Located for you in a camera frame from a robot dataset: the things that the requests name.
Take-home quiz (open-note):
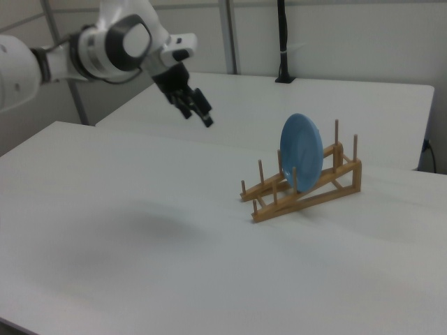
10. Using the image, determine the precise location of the blue round plate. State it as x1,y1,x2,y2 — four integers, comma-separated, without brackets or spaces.
279,112,324,193

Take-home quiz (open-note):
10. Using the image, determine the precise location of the wooden plate rack with pegs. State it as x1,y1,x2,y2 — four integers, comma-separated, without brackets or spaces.
240,119,363,224

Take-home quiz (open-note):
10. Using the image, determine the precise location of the black cable beside table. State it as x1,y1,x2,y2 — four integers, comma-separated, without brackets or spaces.
423,138,438,173

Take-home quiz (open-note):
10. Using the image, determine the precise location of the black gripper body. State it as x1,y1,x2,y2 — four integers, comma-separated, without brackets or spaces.
152,62,212,118

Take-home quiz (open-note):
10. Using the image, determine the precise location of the black pole with base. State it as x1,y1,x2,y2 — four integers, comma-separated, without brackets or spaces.
274,0,297,84

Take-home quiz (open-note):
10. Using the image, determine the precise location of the slanted aluminium frame post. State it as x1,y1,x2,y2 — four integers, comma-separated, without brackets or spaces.
41,0,89,126

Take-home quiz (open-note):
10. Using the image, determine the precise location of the wide aluminium frame post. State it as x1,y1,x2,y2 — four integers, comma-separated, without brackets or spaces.
219,0,242,75

